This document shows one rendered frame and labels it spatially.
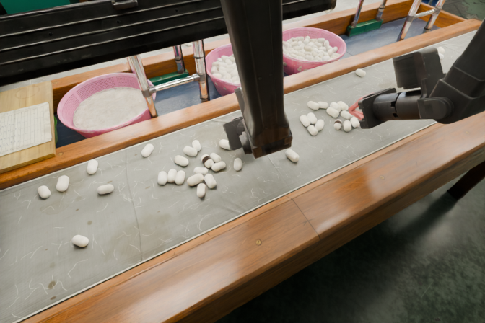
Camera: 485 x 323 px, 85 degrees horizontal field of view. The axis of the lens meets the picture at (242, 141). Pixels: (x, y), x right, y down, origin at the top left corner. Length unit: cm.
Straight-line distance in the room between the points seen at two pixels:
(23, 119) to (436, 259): 165
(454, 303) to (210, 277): 120
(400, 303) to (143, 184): 115
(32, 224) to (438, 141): 93
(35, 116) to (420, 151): 98
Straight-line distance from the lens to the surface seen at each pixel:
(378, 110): 63
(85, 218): 66
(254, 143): 41
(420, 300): 147
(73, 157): 74
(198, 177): 60
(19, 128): 88
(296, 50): 110
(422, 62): 57
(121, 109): 87
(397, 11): 165
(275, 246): 52
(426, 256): 157
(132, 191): 65
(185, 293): 51
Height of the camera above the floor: 125
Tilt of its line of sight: 47 degrees down
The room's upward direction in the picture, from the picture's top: straight up
